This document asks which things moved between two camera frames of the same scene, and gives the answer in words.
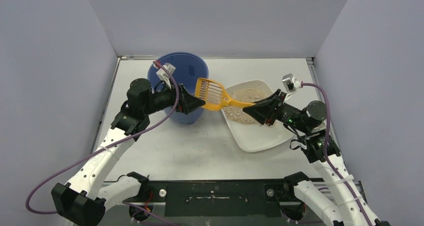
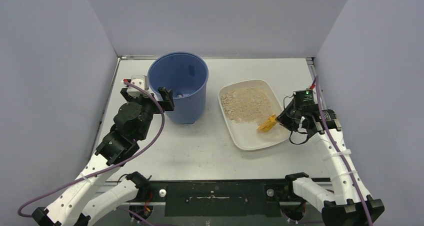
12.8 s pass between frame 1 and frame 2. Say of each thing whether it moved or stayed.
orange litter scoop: moved
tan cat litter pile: stayed
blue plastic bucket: stayed
